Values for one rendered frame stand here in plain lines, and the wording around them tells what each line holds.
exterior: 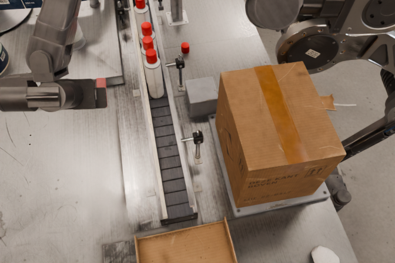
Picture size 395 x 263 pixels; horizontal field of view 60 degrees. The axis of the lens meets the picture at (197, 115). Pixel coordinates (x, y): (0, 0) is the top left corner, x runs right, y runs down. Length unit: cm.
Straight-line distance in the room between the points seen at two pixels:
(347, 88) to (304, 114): 166
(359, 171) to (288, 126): 139
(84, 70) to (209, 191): 63
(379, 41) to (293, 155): 42
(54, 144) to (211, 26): 78
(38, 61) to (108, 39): 78
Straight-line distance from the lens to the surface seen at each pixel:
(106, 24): 147
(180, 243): 102
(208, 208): 106
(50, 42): 65
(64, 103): 68
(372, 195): 220
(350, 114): 242
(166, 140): 109
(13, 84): 71
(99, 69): 131
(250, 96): 90
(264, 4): 60
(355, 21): 69
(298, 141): 85
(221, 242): 103
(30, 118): 132
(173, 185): 103
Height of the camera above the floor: 183
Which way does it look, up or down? 57 degrees down
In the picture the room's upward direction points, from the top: 1 degrees clockwise
